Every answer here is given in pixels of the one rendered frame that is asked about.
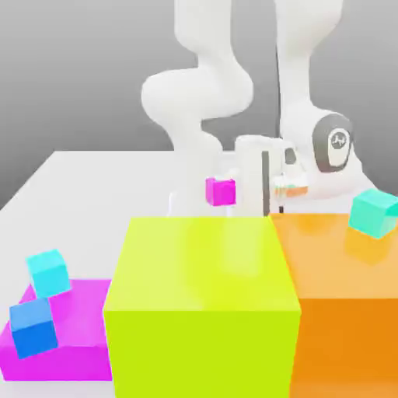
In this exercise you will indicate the small blue cube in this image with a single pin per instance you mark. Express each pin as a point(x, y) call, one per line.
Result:
point(32, 329)

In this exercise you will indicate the large orange box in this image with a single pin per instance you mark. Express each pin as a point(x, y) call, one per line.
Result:
point(342, 311)

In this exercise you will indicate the small teal cube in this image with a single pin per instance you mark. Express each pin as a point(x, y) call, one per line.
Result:
point(371, 213)

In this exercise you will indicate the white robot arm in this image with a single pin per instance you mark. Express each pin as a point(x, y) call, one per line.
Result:
point(199, 93)

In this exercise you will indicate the small cyan cube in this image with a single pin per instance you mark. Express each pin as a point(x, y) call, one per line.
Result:
point(48, 275)

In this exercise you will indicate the large yellow-green box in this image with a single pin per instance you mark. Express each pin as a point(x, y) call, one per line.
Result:
point(202, 311)

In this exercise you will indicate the large magenta box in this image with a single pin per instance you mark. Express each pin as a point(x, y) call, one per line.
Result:
point(80, 326)

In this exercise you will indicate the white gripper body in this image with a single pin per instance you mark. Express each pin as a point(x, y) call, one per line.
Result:
point(250, 174)

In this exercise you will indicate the small magenta cube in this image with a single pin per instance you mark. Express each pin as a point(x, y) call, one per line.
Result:
point(220, 192)

